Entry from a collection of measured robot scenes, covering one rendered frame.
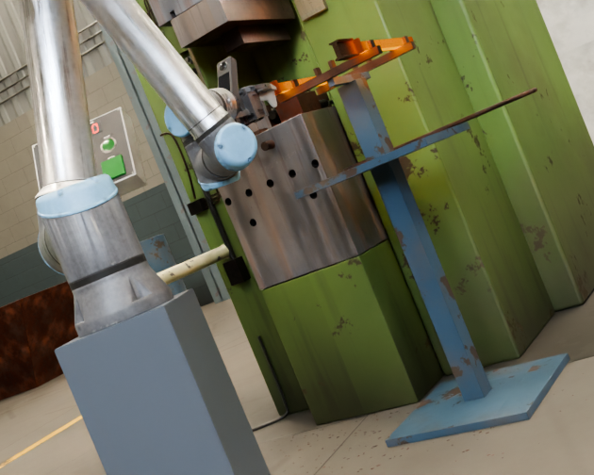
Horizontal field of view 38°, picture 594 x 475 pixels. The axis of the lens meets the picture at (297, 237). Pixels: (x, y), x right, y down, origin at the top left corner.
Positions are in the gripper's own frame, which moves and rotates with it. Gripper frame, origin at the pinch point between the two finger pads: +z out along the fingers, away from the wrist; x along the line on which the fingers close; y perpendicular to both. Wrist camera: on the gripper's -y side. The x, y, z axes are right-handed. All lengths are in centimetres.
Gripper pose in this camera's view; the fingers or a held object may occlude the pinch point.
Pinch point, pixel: (266, 90)
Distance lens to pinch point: 219.7
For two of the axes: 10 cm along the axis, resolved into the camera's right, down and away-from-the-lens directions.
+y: 3.8, 9.2, 0.3
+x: 7.7, -2.9, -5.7
